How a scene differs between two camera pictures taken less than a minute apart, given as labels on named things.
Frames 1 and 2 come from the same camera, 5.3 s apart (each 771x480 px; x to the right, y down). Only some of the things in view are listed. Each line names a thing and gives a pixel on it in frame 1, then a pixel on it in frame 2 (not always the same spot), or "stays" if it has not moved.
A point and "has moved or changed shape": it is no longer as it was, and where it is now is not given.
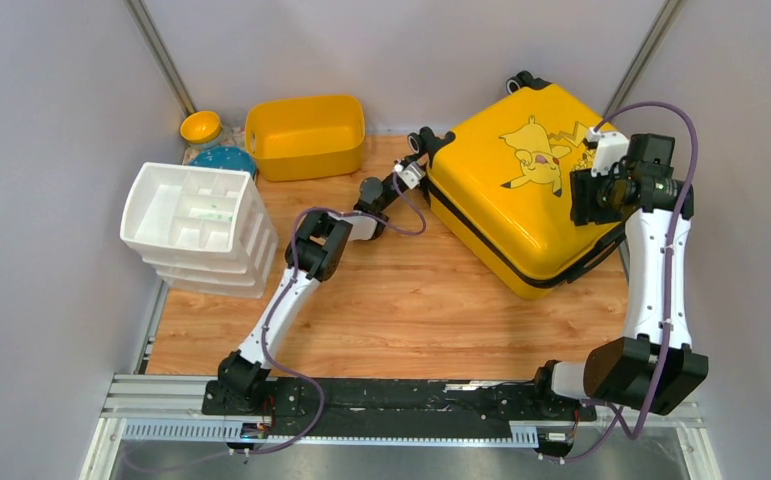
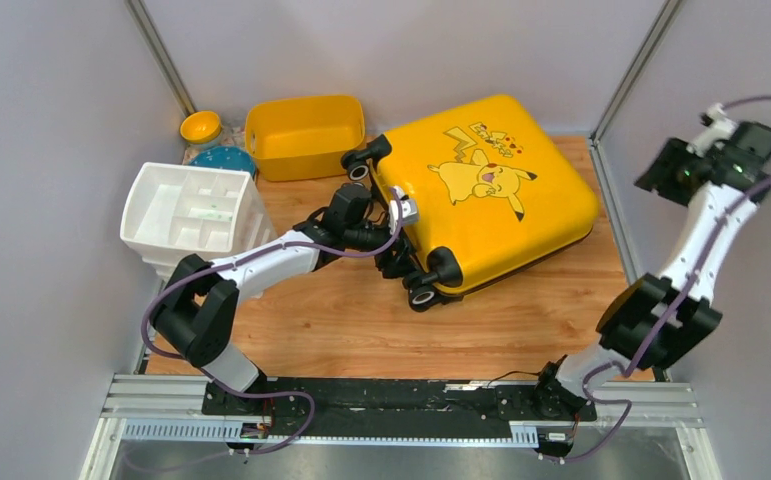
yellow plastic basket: [306, 137] stays
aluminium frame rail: [145, 409] stays
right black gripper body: [593, 196] to [665, 172]
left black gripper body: [405, 160] to [386, 261]
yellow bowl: [200, 126] stays
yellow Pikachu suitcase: [500, 190] has moved or changed shape
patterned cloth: [231, 136] stays
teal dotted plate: [226, 157] stays
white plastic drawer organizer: [204, 231] stays
